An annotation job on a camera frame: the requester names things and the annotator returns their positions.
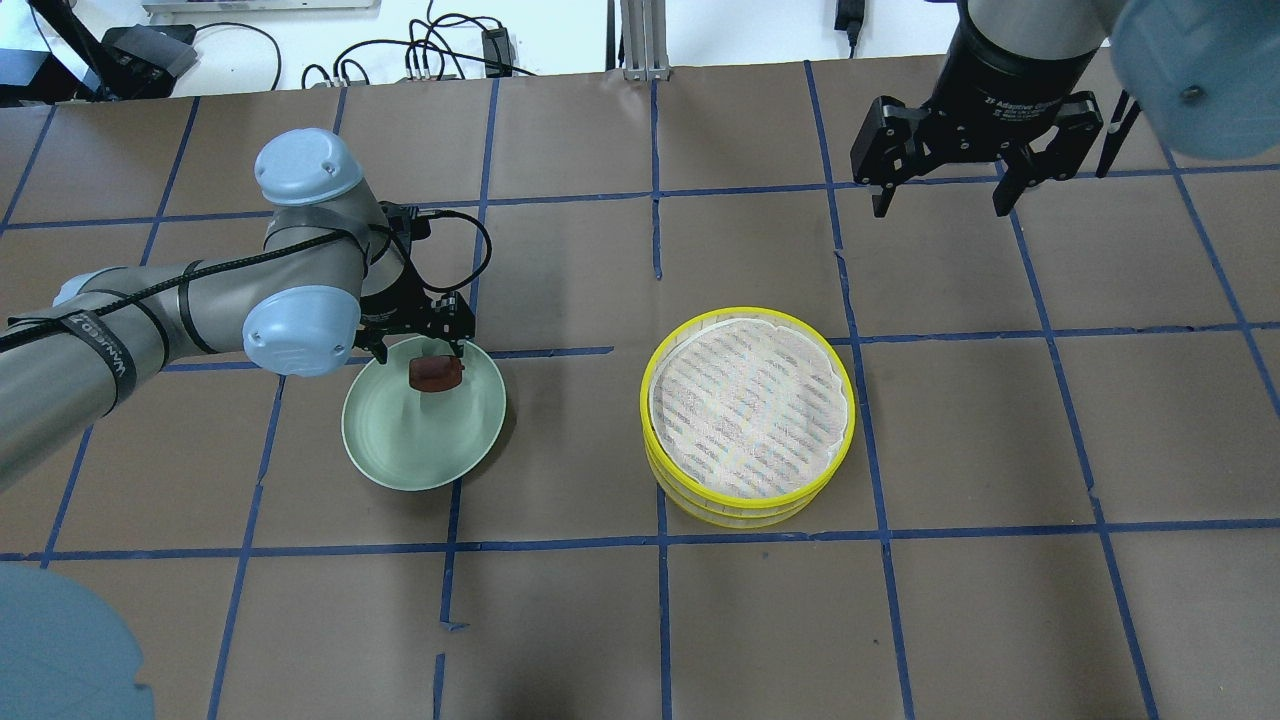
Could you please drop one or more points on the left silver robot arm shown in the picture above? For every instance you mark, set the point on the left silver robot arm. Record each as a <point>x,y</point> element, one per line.
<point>335,275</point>

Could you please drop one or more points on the yellow steamer layer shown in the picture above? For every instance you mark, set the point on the yellow steamer layer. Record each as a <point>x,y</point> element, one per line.
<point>729,512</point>
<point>747,401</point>

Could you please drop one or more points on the black power adapter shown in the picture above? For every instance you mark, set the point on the black power adapter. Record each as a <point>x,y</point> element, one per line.
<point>498,52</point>

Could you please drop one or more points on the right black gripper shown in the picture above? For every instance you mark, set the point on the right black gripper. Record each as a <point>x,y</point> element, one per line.
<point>1003,72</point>

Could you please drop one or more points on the brown bun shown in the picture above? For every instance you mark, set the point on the brown bun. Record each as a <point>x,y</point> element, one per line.
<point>435,374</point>

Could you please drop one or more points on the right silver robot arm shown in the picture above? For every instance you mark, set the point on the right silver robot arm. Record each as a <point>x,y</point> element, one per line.
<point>1204,73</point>

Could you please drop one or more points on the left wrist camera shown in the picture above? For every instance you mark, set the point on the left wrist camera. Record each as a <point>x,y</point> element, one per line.
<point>410,224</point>

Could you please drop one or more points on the aluminium frame post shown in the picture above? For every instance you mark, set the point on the aluminium frame post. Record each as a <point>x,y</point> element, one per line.
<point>644,40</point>

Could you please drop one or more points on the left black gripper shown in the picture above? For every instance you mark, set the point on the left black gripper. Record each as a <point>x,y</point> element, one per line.
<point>398,319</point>

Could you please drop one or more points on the light green plate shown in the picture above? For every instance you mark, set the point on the light green plate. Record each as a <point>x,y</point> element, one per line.
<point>405,439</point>

